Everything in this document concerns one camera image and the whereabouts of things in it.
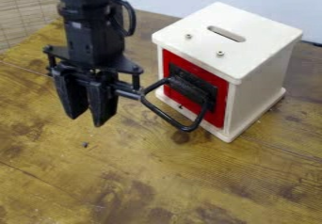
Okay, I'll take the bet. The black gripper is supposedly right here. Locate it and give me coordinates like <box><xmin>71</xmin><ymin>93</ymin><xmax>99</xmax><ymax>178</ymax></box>
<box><xmin>44</xmin><ymin>19</ymin><xmax>143</xmax><ymax>127</ymax></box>

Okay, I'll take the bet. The red drawer with black handle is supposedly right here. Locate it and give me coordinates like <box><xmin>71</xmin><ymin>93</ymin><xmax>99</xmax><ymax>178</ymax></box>
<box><xmin>141</xmin><ymin>50</ymin><xmax>229</xmax><ymax>132</ymax></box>

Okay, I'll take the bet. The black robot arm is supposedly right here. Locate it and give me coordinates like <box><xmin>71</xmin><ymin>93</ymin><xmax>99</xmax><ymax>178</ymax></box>
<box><xmin>43</xmin><ymin>0</ymin><xmax>143</xmax><ymax>127</ymax></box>

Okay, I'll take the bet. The white wooden box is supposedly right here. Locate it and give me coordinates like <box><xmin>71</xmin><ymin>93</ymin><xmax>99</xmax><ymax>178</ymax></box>
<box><xmin>153</xmin><ymin>2</ymin><xmax>302</xmax><ymax>142</ymax></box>

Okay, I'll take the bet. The black cable loop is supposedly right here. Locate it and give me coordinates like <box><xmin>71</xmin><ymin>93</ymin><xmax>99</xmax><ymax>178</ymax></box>
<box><xmin>110</xmin><ymin>0</ymin><xmax>139</xmax><ymax>38</ymax></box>

